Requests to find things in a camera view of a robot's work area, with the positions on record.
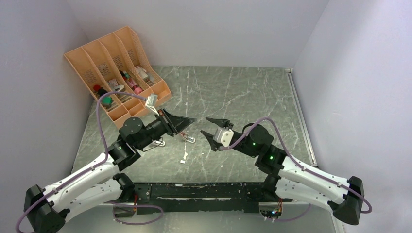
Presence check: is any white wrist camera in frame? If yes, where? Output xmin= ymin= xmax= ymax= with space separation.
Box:
xmin=145 ymin=93 xmax=158 ymax=111
xmin=213 ymin=127 xmax=234 ymax=147

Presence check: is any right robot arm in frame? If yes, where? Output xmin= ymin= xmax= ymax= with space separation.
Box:
xmin=201 ymin=117 xmax=366 ymax=225

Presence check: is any peach plastic file organizer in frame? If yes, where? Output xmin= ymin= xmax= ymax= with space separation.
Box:
xmin=63 ymin=26 xmax=172 ymax=129

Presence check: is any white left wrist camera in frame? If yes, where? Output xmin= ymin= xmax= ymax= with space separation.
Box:
xmin=145 ymin=93 xmax=158 ymax=111

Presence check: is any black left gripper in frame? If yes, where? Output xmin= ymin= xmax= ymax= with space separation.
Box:
xmin=136 ymin=107 xmax=194 ymax=150

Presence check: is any red round stamp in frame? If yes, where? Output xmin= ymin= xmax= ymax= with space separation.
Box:
xmin=93 ymin=85 xmax=101 ymax=92

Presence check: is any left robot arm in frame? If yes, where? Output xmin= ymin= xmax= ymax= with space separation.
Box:
xmin=24 ymin=109 xmax=196 ymax=233

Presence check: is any green stamp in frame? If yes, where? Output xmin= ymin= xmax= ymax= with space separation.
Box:
xmin=101 ymin=97 xmax=113 ymax=108

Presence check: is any black round stamp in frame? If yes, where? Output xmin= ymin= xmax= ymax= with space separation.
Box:
xmin=97 ymin=88 xmax=107 ymax=97

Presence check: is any grey white stapler in organizer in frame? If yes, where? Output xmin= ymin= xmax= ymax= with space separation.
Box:
xmin=113 ymin=85 xmax=125 ymax=92

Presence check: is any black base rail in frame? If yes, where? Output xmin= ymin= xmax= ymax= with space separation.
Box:
xmin=115 ymin=182 xmax=279 ymax=215

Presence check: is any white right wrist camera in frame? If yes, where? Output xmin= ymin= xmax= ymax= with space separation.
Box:
xmin=213 ymin=127 xmax=234 ymax=147

